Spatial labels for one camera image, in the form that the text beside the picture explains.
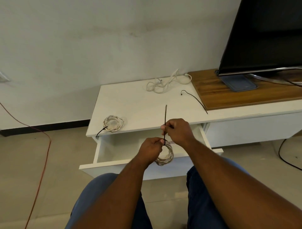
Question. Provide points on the white cabinet drawer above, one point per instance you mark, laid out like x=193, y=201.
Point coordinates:
x=118, y=148

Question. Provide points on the person's right thumb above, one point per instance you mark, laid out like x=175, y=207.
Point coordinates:
x=164, y=131

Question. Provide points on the white TV cabinet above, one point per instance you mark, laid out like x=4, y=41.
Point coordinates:
x=136, y=103

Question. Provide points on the person's blue jeans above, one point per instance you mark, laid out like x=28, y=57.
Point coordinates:
x=203, y=207

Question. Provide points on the person's left thumb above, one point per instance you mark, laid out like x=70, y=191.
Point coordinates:
x=156, y=140

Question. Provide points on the grey-blue plastic lid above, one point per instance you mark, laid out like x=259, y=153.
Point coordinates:
x=239, y=82

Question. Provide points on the black flat television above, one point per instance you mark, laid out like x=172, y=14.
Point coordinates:
x=264, y=35

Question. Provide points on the person's right forearm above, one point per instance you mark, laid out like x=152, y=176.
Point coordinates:
x=236, y=188

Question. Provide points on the brown wooden board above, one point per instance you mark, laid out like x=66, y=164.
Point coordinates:
x=217, y=94

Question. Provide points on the person's right hand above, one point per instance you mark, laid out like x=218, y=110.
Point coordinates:
x=180, y=132

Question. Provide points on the person's left forearm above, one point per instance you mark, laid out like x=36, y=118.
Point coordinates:
x=111, y=200

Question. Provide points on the person's left hand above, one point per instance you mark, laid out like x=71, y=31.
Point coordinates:
x=147, y=152

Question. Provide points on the silver television stand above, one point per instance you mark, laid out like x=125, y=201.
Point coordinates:
x=266, y=79

